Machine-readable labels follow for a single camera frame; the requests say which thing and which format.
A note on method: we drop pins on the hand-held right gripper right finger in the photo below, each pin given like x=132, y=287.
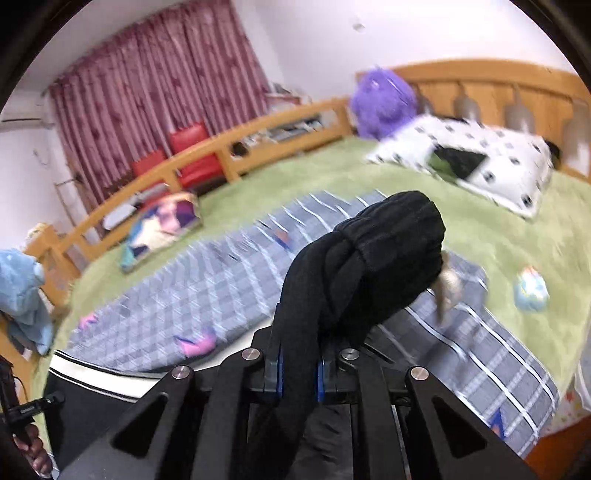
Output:
x=321, y=383

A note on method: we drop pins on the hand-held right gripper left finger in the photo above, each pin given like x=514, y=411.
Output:
x=277, y=376

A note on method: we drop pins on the black pants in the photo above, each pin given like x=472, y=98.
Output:
x=369, y=263

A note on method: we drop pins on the person's left hand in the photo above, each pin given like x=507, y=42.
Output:
x=34, y=450

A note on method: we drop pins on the blue plush elephant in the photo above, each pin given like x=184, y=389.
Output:
x=23, y=295

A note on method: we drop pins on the grey checked star blanket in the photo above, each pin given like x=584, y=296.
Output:
x=184, y=304

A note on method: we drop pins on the colourful geometric pillow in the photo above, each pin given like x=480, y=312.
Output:
x=161, y=226

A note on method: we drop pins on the wooden coat rack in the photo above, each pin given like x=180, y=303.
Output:
x=69, y=203

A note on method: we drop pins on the small white blue toy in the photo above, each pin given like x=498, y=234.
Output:
x=531, y=290

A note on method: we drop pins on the green bed blanket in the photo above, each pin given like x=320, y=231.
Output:
x=508, y=240

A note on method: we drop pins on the red chair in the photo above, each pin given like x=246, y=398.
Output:
x=196, y=152
x=147, y=168

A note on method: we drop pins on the white star print sheet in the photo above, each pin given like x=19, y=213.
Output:
x=572, y=406

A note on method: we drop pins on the dark green cloth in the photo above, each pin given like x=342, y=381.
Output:
x=457, y=161

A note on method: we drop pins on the purple plush toy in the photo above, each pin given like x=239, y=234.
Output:
x=381, y=101

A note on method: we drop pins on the white flower print pillow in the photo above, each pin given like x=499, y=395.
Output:
x=508, y=161

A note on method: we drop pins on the white air conditioner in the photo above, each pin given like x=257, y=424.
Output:
x=27, y=115

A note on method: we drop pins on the maroon striped curtain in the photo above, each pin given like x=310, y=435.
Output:
x=152, y=74

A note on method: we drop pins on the wooden bed frame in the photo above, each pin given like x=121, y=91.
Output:
x=485, y=83

